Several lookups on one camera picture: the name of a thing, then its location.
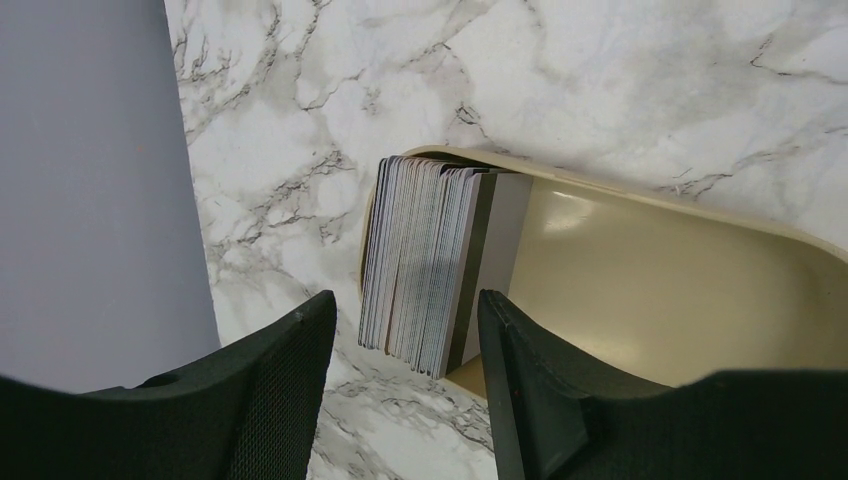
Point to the tan oval card tray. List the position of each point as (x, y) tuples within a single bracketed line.
[(667, 290)]

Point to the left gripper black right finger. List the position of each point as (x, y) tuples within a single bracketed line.
[(557, 412)]

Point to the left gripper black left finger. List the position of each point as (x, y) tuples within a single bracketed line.
[(246, 411)]

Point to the silver credit card stack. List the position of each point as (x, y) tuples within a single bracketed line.
[(438, 233)]

